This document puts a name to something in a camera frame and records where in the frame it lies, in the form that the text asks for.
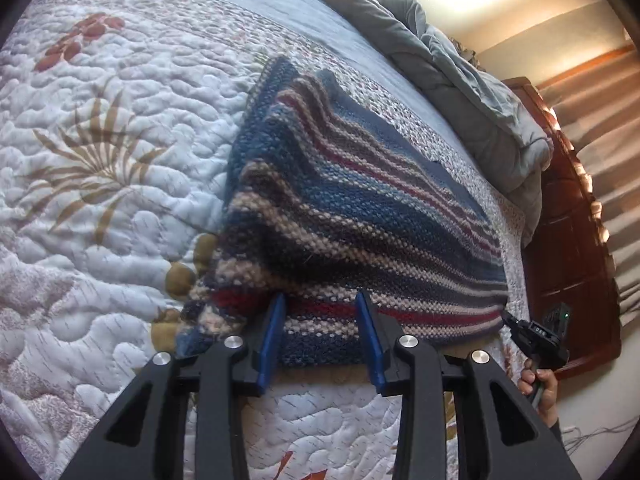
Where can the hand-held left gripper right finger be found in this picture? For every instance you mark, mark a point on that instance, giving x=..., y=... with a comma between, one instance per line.
x=371, y=347

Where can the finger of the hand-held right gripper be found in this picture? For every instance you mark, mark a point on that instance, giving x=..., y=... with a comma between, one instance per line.
x=511, y=321

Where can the wooden headboard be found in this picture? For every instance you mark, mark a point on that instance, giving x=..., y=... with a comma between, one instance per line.
x=565, y=240

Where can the floral quilt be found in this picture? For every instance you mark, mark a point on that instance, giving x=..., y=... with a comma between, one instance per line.
x=100, y=210

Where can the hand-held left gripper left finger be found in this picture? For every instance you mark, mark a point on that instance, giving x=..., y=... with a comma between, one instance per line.
x=270, y=342

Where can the grey comforter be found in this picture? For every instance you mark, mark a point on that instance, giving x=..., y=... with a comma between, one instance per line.
x=450, y=85

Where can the striped knit sweater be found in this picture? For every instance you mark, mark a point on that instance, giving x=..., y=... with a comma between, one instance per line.
x=350, y=210

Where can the person's right hand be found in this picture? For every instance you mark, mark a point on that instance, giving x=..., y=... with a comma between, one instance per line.
x=546, y=395

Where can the blue-grey quilted bedspread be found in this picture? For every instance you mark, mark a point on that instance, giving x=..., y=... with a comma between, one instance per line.
x=310, y=15

